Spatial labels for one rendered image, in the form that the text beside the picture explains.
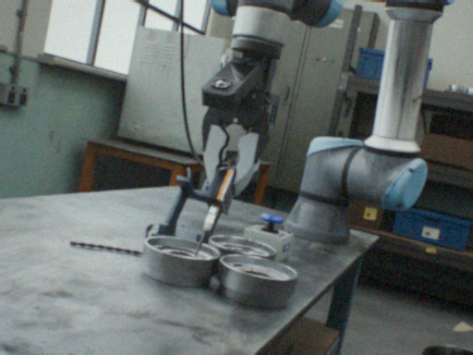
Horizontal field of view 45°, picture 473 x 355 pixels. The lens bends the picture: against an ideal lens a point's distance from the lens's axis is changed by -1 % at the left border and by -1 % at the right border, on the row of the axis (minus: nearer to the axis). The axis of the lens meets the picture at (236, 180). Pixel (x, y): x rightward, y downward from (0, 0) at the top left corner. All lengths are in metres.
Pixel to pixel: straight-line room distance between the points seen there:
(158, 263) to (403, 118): 0.65
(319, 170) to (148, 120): 2.04
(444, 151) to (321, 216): 2.98
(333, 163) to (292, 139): 3.41
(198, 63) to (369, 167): 2.01
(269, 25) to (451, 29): 4.12
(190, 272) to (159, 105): 2.49
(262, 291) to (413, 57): 0.65
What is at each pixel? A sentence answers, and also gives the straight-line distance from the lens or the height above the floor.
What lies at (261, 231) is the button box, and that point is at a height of 0.85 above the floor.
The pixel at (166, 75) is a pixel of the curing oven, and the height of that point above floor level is 1.19.
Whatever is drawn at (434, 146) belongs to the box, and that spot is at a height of 1.12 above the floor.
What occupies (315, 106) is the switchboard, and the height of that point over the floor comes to 1.26.
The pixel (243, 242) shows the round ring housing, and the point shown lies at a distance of 0.94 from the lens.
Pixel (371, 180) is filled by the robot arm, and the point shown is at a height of 0.96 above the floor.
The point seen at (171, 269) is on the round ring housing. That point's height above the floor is 0.82.
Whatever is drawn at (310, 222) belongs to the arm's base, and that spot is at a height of 0.84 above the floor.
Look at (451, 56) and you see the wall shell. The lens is 4.84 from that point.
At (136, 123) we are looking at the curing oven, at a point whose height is 0.90.
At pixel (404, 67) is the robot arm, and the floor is 1.19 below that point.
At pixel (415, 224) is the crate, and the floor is 0.56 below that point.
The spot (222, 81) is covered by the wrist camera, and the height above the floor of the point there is 1.07.
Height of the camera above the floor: 1.02
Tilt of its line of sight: 6 degrees down
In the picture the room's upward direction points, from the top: 11 degrees clockwise
